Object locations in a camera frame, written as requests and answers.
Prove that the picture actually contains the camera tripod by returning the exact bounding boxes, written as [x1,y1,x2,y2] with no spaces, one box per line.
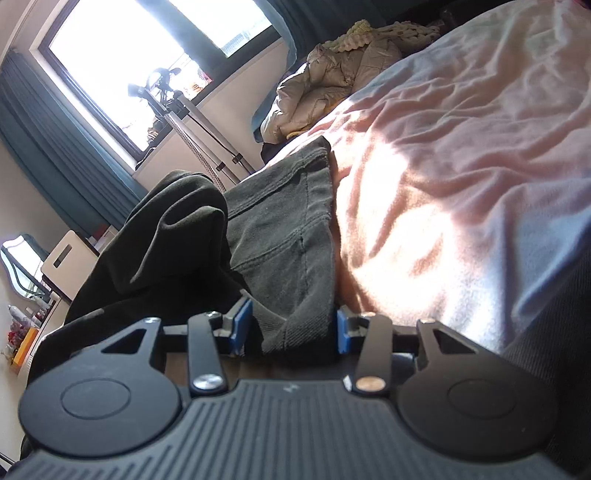
[127,67,256,193]

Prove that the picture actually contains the dark grey pants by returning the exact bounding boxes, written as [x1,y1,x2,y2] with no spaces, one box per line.
[28,137,339,384]

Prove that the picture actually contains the dark upholstered bed edge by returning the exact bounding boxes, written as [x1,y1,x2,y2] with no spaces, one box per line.
[499,258,591,480]

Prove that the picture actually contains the pink bed sheet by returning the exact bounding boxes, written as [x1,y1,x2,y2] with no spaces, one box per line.
[295,0,591,361]

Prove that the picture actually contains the beige puffer jacket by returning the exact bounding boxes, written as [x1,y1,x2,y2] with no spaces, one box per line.
[260,36,403,145]

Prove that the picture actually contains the cream knitted blanket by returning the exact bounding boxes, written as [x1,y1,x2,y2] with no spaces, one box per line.
[323,19,443,60]

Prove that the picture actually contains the wavy framed mirror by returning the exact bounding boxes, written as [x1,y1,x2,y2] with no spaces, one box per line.
[0,234,51,301]

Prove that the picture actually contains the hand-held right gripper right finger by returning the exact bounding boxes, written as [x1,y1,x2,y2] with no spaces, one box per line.
[336,305,477,398]

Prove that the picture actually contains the window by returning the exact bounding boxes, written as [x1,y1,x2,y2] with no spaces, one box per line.
[33,0,287,163]

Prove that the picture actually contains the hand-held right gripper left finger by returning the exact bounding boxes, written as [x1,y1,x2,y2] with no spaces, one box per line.
[100,297,254,397]

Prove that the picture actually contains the teal curtain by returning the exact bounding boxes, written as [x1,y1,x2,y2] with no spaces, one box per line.
[257,0,393,70]
[0,50,149,237]

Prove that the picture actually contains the orange box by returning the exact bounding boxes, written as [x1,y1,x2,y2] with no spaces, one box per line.
[10,326,38,374]

